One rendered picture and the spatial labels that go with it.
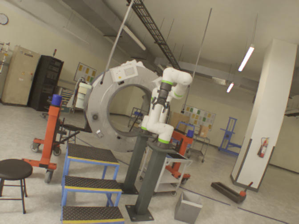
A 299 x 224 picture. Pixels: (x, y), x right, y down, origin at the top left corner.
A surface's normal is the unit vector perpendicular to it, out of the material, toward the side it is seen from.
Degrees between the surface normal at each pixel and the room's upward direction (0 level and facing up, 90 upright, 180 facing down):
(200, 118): 90
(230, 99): 90
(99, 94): 90
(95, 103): 90
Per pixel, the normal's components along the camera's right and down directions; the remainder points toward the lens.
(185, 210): -0.14, 0.00
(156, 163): 0.41, 0.17
